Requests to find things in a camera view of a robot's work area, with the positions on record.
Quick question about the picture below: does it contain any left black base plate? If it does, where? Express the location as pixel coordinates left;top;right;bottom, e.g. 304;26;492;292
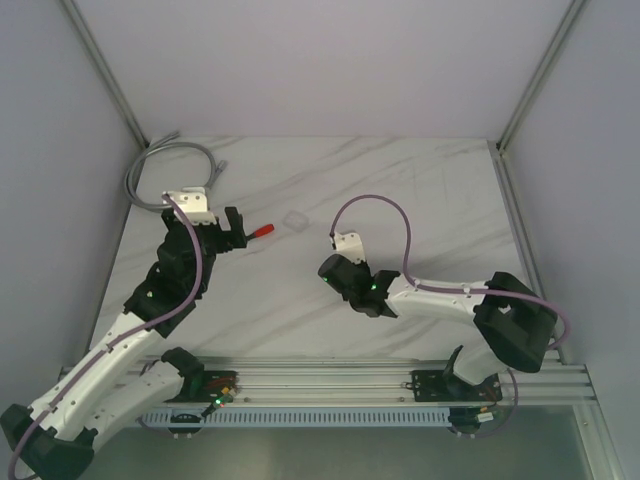
166;370;238;403

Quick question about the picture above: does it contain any clear plastic fuse box cover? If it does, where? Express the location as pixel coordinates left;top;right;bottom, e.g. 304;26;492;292
282;211;309;233

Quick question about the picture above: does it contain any aluminium front rail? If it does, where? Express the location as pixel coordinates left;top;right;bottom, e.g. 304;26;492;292
201;353;596;407

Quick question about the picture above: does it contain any right aluminium frame post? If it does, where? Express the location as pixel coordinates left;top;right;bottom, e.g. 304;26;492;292
496;0;590;155

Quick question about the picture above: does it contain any aluminium frame post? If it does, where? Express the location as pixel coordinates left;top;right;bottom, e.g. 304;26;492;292
496;0;590;155
58;0;148;148

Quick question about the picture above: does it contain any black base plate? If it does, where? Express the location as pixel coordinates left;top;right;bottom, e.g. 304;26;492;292
408;369;503;403
166;370;238;403

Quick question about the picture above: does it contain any grey coiled cable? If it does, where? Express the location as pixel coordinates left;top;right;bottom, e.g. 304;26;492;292
124;130;229;213

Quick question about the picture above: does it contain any grey slotted cable duct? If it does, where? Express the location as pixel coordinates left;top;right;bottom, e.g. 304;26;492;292
142;406;451;428

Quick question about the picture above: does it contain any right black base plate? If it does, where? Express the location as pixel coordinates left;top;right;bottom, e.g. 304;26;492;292
408;369;503;403

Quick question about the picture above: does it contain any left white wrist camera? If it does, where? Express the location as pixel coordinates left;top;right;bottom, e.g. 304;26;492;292
162;187;218;226

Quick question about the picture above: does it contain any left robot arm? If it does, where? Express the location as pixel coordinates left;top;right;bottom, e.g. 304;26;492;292
1;206;248;479

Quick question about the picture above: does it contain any red handled screwdriver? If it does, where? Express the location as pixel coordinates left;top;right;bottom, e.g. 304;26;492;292
246;224;275;241

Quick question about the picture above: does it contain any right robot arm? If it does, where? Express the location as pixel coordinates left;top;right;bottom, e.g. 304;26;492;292
318;254;557;401

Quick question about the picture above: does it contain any left aluminium frame post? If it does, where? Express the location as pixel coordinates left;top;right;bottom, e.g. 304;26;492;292
58;0;148;148

